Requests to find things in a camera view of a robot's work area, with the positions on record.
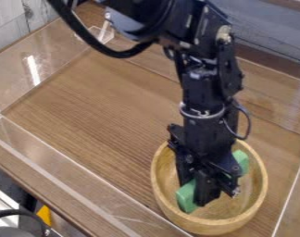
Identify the brown wooden bowl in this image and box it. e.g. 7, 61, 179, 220
150, 142, 269, 236

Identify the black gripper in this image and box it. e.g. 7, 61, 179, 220
166, 106, 243, 207

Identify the clear acrylic corner bracket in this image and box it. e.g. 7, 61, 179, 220
75, 14, 114, 45

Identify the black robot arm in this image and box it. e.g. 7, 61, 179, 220
47, 0, 243, 206

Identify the green rectangular block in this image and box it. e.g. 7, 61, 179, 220
175, 149, 249, 214

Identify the black cable bottom left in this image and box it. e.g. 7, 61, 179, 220
0, 207, 48, 237

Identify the yellow warning label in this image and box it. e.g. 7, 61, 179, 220
36, 206, 52, 226

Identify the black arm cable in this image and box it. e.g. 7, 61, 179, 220
222, 100, 253, 142

